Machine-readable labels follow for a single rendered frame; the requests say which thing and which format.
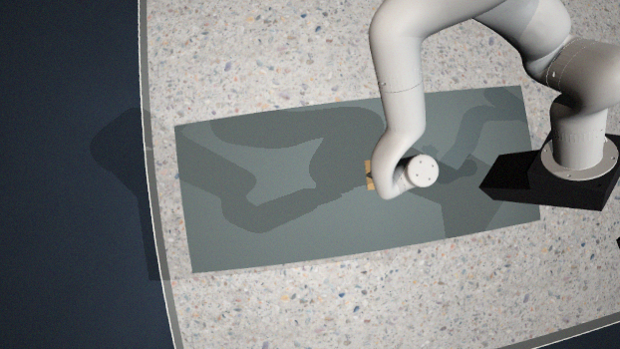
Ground tan mat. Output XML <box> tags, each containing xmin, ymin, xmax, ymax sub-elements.
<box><xmin>365</xmin><ymin>161</ymin><xmax>375</xmax><ymax>189</ymax></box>

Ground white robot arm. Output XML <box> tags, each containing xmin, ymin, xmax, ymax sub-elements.
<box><xmin>369</xmin><ymin>0</ymin><xmax>620</xmax><ymax>199</ymax></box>

